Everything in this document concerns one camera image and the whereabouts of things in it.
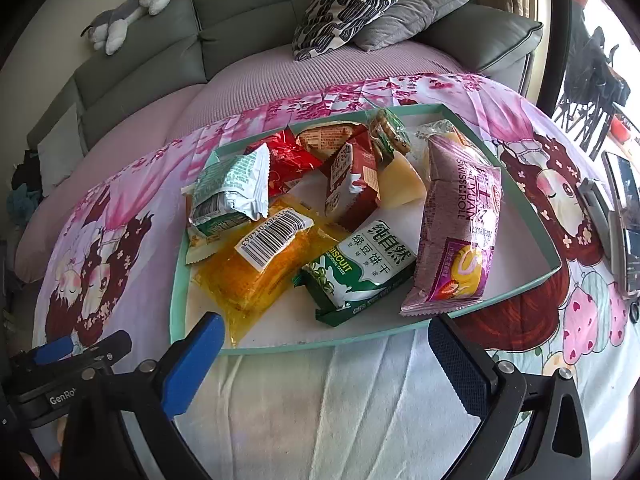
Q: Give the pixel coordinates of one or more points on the grey metal stand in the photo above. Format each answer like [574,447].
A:
[592,205]

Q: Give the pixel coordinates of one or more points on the printed cartoon blanket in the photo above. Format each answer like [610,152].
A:
[300,410]

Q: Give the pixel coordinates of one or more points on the yellow cake packet with barcode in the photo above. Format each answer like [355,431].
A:
[250,270]

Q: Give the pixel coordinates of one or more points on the green biscuit packet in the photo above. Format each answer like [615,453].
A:
[360,270]

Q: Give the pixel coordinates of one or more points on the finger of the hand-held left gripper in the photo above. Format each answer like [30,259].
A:
[107,347]
[52,349]

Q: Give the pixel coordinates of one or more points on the black and white patterned pillow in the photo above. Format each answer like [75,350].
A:
[350,5]

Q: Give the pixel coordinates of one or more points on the pale yellow snack packet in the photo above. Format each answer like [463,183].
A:
[400,180]

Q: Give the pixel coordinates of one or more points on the dark red and white packet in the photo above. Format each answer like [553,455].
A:
[350,187]

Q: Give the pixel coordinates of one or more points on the teal cloth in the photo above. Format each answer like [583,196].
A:
[20,205]

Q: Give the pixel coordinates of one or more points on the green and silver snack packet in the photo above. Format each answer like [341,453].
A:
[230,190]

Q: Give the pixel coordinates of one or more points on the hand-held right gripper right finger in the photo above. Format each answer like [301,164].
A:
[460,365]

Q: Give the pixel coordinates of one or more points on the black metal chair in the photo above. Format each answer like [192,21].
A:
[590,75]

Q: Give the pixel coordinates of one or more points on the pale grey pillow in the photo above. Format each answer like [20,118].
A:
[60,155]

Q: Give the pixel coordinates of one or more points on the small green-white biscuit pack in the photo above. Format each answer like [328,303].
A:
[390,132]

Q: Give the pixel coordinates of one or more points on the large red patterned snack packet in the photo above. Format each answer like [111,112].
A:
[287,157]

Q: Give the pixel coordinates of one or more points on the black smartphone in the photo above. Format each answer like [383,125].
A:
[625,200]

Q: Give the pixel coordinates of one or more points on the dark cloth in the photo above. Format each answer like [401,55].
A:
[25,172]

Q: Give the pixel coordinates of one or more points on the grey-green sofa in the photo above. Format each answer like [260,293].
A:
[240,35]

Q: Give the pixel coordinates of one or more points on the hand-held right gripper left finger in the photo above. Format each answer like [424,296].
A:
[192,365]

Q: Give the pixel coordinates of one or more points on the grey and white stuffed toy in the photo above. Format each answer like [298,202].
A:
[130,5]

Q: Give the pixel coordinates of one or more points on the green-edged white tray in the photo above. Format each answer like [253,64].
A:
[520,240]

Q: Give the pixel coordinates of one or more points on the crumpled orange-beige snack packet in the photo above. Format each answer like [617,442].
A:
[327,137]

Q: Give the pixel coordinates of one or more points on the purple cake roll packet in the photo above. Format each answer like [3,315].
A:
[460,230]

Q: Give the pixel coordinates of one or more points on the plain grey pillow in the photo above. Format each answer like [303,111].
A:
[420,10]

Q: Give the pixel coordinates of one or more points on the white wrapped pastry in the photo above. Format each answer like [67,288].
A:
[440,127]

